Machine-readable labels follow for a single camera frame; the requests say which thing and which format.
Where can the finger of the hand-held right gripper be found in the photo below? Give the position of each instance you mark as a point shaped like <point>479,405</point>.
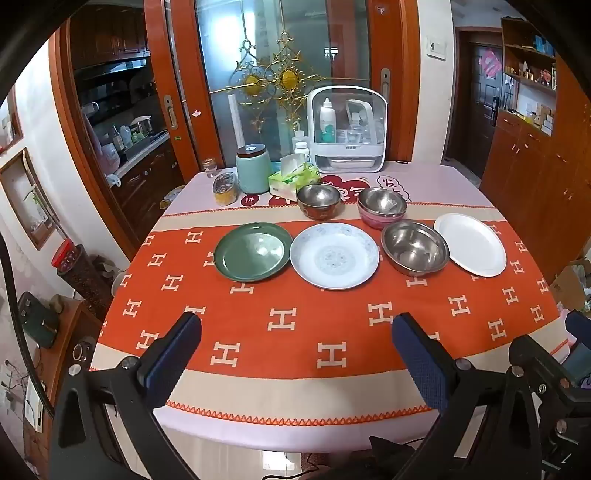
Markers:
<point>545,364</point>
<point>579,330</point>

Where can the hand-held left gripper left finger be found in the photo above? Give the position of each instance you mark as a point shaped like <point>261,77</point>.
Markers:
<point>173,355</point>

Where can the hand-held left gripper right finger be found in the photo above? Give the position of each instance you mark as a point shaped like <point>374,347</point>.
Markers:
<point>422,364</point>

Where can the large steel bowl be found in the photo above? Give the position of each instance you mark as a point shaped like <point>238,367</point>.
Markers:
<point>415,247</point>

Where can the green plate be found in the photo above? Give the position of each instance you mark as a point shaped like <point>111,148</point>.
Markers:
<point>251,251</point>

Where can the plain white plate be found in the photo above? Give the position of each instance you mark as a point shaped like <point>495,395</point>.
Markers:
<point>471,242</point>

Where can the white floral plate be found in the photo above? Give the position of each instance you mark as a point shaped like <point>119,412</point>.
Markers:
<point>334,258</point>

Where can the pink steel bowl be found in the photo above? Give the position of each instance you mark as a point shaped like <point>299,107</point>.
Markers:
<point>381,217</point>

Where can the brown steel bowl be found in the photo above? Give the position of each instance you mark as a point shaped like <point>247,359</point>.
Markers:
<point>318,196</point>

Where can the cardboard box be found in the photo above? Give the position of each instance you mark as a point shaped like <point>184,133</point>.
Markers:
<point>570,286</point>

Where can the wooden side table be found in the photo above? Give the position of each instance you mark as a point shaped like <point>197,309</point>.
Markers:
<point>69,332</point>

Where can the orange patterned tablecloth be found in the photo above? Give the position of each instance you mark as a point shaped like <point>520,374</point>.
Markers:
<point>286,350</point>

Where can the dark green bag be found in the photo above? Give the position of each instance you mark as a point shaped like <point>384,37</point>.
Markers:
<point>39,321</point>

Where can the red-lidded jar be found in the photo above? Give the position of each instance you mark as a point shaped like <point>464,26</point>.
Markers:
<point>63,256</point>

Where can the pink printed table cover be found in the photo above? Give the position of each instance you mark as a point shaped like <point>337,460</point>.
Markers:
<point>196,191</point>

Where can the glass jar with yellow contents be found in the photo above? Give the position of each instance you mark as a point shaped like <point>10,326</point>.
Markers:
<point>225,191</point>

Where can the wooden cabinet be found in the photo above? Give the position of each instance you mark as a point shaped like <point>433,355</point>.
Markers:
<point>521,161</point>

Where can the small empty glass jar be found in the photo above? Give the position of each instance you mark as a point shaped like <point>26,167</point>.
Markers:
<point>209,168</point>

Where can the teal canister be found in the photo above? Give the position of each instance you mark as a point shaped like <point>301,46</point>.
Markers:
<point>253,173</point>

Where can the kitchen counter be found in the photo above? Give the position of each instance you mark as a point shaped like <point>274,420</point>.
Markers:
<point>138,154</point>

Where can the green tissue box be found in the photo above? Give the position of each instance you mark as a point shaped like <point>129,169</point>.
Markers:
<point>291,184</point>

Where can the white storage box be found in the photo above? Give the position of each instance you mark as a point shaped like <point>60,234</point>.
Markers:
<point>346,157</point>

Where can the dark entrance door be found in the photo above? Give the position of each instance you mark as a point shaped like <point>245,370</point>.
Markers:
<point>471,115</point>

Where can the white plastic bottle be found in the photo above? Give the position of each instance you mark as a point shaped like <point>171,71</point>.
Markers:
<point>302,152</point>
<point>298,137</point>

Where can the glass sliding door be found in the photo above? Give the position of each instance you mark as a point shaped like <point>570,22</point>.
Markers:
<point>281,27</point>

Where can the wooden picture frame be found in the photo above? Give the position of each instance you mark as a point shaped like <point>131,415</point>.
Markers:
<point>27,198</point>

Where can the white light switch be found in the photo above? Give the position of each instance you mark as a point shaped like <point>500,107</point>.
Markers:
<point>436,47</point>

